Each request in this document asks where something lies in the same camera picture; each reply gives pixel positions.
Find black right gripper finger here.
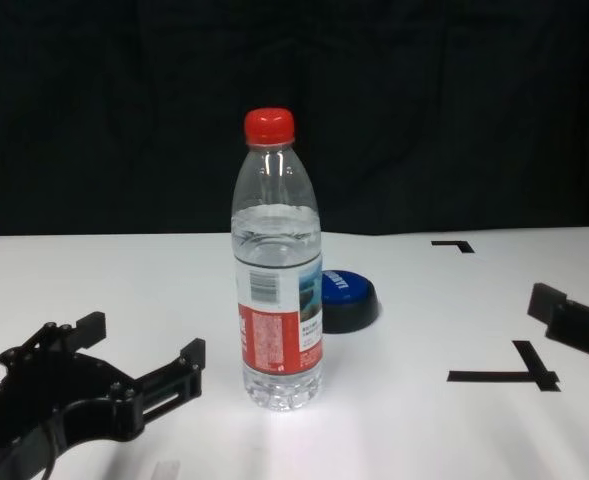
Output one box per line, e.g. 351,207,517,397
526,282,589,365

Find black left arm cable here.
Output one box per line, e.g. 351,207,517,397
41,419,58,480

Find black backdrop cloth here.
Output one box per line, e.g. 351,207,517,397
0,0,589,237

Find black L-shaped tape mark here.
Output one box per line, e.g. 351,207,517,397
431,239,475,255

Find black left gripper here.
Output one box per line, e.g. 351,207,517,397
0,310,207,480

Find clear water bottle red cap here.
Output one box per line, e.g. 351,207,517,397
230,106,324,412

